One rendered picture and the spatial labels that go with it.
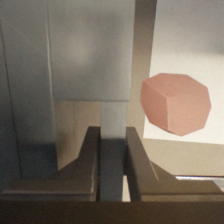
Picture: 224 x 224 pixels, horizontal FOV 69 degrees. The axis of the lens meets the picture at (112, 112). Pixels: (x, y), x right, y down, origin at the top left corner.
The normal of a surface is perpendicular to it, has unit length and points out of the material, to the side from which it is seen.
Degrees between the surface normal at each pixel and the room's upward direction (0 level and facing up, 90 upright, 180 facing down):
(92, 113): 0
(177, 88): 38
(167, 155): 0
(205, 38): 0
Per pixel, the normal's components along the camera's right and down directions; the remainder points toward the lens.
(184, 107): 0.20, 0.20
